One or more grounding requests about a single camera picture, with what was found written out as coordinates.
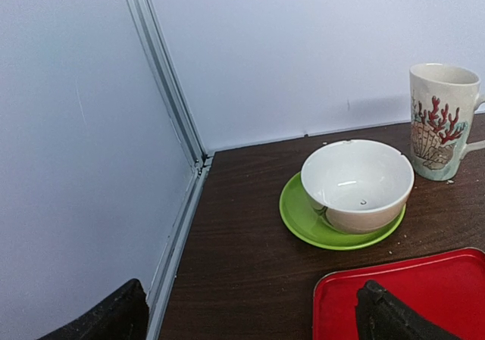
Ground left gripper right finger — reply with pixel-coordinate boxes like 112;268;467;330
355;280;458;339

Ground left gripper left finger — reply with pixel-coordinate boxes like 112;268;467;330
43;279;149;340

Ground red tin lid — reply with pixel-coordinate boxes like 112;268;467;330
312;248;484;339

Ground green saucer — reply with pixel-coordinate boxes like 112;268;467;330
279;173;405;251

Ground white bowl on saucer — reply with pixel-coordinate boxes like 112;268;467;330
300;139;415;234

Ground tall white patterned mug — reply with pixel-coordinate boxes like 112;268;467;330
409;63;484;181

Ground left aluminium frame post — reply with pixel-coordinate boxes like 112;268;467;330
127;0;211;339

